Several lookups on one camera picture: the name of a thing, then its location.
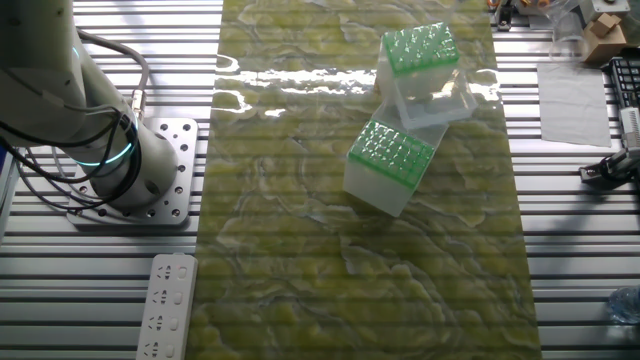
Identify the clear tip box green rack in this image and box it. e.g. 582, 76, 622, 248
373, 20, 480, 127
342, 97, 450, 219

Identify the green marble patterned mat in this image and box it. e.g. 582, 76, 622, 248
184, 0, 544, 360

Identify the white power strip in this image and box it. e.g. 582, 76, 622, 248
134, 253, 200, 360

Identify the white paper sheet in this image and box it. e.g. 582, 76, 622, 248
536, 63, 614, 149

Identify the clear plastic container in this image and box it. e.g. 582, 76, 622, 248
547, 0, 591, 62

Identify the brown cardboard box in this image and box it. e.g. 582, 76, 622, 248
581, 12, 629, 65

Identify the black keyboard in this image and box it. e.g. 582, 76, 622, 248
608, 55, 640, 110

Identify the clear water bottle blue cap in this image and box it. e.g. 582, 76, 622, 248
607, 286, 640, 325

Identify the grey metal device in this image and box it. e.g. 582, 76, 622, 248
579, 0, 632, 16

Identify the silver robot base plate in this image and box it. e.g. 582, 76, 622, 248
67, 117, 200, 226

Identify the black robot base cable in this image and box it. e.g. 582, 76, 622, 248
0, 112, 145, 211

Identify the grey cable metal connector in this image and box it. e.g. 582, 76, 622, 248
74, 29, 151, 124

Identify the black metal bracket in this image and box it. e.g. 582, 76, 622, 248
492, 0, 516, 32

